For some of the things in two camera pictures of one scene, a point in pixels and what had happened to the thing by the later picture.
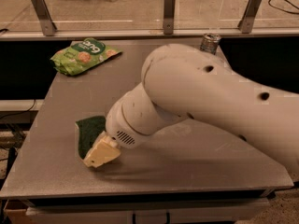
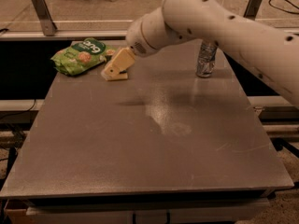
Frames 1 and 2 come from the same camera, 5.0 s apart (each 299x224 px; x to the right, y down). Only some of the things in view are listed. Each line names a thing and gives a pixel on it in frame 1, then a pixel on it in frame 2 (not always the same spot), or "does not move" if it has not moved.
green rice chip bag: x=82 y=55 does not move
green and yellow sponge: x=87 y=131 → x=119 y=77
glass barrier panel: x=107 y=9 does not move
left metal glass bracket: x=48 y=26 does not move
